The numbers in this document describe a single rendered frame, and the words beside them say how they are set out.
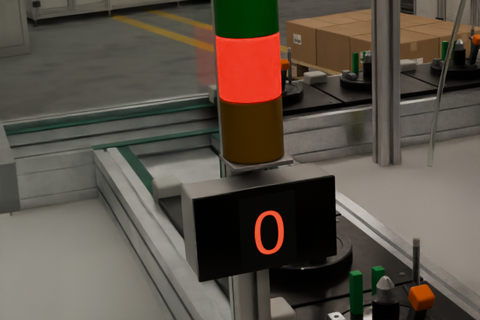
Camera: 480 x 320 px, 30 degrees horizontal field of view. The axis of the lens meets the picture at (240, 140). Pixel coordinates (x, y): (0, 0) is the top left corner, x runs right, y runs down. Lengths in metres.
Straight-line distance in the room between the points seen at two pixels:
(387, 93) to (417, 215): 0.32
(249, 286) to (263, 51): 0.22
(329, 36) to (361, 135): 3.99
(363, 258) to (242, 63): 0.59
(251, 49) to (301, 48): 5.61
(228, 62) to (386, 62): 1.18
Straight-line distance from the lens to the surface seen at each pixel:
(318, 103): 1.99
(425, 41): 5.63
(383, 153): 1.90
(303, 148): 1.94
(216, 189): 0.71
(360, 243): 1.27
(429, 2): 7.34
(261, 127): 0.70
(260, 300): 0.80
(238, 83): 0.69
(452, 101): 2.08
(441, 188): 1.80
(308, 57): 6.22
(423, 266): 1.24
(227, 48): 0.69
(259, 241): 0.73
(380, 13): 1.83
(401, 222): 1.63
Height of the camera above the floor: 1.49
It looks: 17 degrees down
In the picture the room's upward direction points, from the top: 3 degrees counter-clockwise
